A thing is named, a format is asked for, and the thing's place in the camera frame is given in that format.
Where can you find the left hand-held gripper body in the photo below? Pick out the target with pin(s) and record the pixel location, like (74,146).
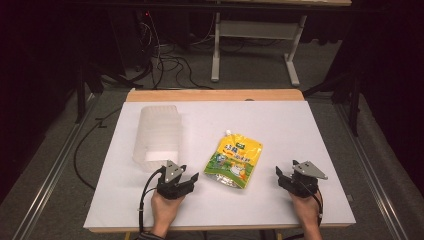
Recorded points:
(169,186)

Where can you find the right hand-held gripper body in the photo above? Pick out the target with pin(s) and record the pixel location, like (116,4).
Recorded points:
(301,181)

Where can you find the person's left hand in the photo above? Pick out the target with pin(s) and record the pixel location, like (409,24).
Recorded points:
(165,210)

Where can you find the person's right hand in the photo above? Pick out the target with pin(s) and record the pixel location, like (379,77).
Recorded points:
(306,210)

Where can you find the translucent plastic container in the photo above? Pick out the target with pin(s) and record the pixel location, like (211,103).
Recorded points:
(158,136)

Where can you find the white table cover sheet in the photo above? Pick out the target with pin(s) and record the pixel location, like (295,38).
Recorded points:
(266,126)

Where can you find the yellow green spouted pouch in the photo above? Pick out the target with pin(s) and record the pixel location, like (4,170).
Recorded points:
(233,160)

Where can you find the black stand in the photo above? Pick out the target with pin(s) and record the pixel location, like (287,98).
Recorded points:
(350,90)
(81,83)

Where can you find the metal floor rail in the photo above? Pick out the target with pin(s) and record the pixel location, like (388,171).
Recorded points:
(370,173)
(50,176)

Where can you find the white metal desk frame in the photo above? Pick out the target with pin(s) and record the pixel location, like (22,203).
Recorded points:
(256,30)

